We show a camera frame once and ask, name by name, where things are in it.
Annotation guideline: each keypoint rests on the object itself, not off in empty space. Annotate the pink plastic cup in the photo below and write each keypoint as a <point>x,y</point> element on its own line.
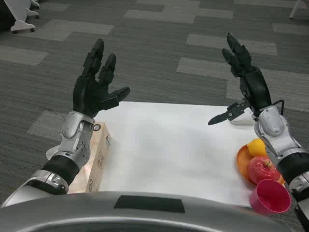
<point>268,195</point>

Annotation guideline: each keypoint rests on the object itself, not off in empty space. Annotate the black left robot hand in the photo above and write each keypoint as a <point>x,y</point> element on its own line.
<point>87,96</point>

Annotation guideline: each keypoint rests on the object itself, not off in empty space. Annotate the white furniture leg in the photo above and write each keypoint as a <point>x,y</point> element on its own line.
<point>295,9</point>

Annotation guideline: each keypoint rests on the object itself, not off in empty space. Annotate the peach cardboard tissue box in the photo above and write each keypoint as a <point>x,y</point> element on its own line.
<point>100,154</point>

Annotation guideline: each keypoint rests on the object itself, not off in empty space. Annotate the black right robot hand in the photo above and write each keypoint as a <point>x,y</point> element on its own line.
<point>256,89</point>

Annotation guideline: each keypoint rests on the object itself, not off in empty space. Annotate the yellow orange fruit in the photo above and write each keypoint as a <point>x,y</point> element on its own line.
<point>257,147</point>

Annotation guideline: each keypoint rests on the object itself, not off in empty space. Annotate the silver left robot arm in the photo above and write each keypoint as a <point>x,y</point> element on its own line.
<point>72,135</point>

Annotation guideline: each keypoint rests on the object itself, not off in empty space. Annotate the white computer mouse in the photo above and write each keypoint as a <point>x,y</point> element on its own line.
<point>243,119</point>

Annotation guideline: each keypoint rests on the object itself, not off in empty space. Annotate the orange round plate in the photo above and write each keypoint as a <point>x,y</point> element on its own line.
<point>242,164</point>

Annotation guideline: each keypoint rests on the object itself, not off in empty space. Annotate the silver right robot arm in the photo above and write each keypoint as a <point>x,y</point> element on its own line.
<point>272,125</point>

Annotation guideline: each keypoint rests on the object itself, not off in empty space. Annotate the red apple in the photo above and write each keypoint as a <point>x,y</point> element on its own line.
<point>259,169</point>

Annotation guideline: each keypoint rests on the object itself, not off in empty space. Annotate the silver robot chest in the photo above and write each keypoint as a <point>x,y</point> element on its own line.
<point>72,212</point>

